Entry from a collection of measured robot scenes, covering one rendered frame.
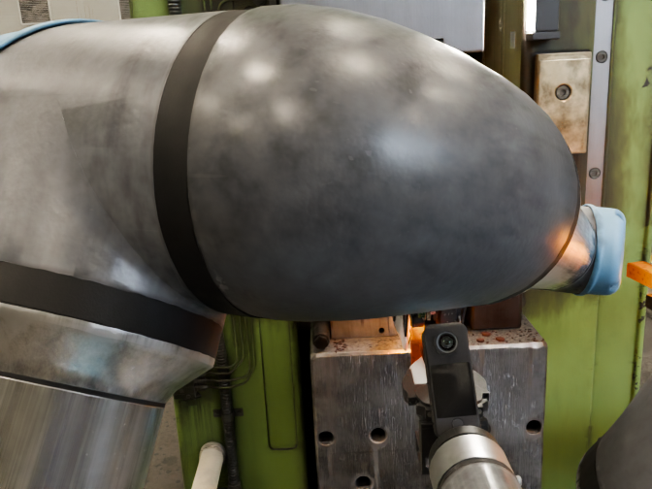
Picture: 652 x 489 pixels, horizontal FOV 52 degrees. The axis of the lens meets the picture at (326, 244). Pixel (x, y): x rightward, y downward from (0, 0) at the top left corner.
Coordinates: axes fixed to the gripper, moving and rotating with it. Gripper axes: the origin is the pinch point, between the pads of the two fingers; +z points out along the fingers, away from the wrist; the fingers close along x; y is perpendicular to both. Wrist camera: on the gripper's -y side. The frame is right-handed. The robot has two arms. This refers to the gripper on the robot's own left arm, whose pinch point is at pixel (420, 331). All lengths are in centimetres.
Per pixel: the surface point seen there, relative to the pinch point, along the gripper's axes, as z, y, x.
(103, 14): 184, -488, -187
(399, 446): 28.2, 2.1, -2.1
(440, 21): -27.1, -35.9, 6.4
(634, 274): 3.8, -11.6, 34.9
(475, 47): -23.7, -34.0, 11.5
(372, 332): 15.4, -12.1, -5.5
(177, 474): 144, -53, -68
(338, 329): 14.6, -12.5, -11.1
